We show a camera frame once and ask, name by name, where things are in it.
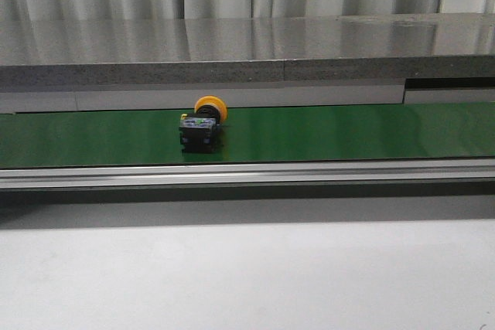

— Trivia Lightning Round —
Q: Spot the aluminium conveyor frame rail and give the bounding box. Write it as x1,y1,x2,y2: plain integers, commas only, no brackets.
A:
1,158,494,191

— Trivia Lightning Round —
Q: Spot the grey stone counter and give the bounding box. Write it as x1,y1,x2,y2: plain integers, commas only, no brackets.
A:
1,14,494,113

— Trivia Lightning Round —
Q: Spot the yellow push button switch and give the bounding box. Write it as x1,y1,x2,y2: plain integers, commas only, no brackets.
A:
179,95,228,153

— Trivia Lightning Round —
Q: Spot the green conveyor belt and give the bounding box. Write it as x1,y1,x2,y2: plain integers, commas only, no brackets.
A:
1,103,494,168

